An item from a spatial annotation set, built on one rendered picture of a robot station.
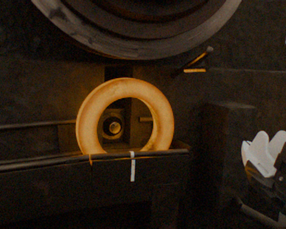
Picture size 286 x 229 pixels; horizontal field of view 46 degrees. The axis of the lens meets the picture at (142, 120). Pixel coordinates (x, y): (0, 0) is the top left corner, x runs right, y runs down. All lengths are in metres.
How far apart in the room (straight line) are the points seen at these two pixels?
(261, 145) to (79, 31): 0.32
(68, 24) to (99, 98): 0.14
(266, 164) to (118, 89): 0.28
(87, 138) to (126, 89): 0.11
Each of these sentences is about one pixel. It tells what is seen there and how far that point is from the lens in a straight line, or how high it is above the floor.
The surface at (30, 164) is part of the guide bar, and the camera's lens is 0.57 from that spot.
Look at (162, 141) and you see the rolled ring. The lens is 0.65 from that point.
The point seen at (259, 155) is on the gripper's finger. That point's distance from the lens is 0.49.
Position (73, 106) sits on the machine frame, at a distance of 0.66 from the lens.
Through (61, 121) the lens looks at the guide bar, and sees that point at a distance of 0.65.
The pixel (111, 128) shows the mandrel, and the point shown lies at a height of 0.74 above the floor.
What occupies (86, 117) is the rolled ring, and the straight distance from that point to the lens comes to 0.59.
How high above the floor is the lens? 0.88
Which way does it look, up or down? 10 degrees down
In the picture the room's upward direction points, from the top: 3 degrees clockwise
